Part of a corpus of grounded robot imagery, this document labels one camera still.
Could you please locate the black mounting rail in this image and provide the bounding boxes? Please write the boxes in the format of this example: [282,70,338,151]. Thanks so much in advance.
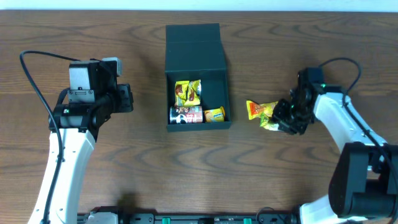
[76,205,301,224]

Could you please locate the yellow peanut butter packet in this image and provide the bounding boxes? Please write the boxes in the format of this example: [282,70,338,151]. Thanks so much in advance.
[246,100,278,120]

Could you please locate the green yellow snack packet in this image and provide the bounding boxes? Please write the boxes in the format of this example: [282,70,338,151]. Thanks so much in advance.
[260,113,279,131]

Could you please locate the orange biscuit packet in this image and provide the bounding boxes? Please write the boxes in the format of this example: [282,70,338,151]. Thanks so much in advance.
[204,106,225,123]

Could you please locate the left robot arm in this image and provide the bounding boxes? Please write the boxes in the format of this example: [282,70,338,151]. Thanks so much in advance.
[29,57,133,223]

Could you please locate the yellow brown snack packet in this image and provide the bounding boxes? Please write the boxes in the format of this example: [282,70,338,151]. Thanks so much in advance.
[175,80,189,106]

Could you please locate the dark green box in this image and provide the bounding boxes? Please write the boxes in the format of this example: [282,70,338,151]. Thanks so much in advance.
[164,24,232,132]

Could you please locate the red Pringles can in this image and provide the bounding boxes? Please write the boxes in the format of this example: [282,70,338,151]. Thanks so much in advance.
[169,106,203,124]

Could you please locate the yellow chocolate snack packet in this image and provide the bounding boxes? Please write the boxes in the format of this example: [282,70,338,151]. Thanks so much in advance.
[184,80,201,106]

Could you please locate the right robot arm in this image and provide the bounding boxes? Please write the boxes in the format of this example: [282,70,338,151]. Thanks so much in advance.
[272,67,397,223]

